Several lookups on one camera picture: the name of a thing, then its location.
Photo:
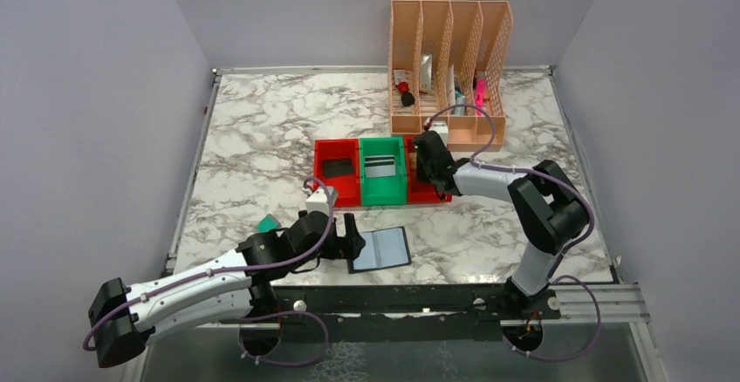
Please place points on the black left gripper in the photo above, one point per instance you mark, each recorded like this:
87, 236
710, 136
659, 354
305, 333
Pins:
352, 237

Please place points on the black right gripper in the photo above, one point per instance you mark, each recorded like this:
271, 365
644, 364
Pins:
426, 160

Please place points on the black leather card holder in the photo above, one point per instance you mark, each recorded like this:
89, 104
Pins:
384, 249

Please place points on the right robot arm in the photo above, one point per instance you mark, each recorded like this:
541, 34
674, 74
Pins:
552, 212

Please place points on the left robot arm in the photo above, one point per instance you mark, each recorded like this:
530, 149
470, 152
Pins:
125, 319

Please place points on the silver striped card in bin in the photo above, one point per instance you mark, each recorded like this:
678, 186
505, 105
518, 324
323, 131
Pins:
378, 166

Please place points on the black card in bin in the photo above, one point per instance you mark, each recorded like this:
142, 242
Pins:
337, 167

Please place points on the right red plastic bin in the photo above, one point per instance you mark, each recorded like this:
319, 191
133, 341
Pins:
419, 192

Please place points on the red plastic bin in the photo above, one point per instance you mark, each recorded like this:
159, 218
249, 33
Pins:
419, 192
348, 186

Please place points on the green plastic bin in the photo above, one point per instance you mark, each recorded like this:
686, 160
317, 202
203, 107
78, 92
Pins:
383, 191

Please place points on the left red plastic bin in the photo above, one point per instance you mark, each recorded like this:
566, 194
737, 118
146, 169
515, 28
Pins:
348, 186

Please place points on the light blue glue stick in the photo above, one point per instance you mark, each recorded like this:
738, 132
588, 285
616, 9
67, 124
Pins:
460, 110

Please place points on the black round cap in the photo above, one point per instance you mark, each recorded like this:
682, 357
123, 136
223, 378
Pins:
407, 99

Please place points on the pink highlighter pen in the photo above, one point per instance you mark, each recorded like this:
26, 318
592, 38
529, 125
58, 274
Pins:
480, 93

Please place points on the red round cap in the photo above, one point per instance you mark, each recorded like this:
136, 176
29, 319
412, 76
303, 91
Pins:
403, 87

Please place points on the small green eraser block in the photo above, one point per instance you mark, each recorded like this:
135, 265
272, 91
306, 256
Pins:
268, 223

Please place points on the grey white tube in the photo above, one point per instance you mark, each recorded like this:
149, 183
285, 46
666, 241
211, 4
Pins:
426, 71

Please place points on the peach plastic file organizer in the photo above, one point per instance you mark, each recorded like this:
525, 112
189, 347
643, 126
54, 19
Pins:
468, 40

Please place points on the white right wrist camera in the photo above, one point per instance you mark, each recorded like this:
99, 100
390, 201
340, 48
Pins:
441, 128

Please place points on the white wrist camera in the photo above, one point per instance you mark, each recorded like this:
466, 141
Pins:
441, 128
320, 201

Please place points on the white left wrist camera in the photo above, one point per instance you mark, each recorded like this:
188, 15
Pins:
320, 201

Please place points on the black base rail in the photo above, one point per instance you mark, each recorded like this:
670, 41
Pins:
400, 313

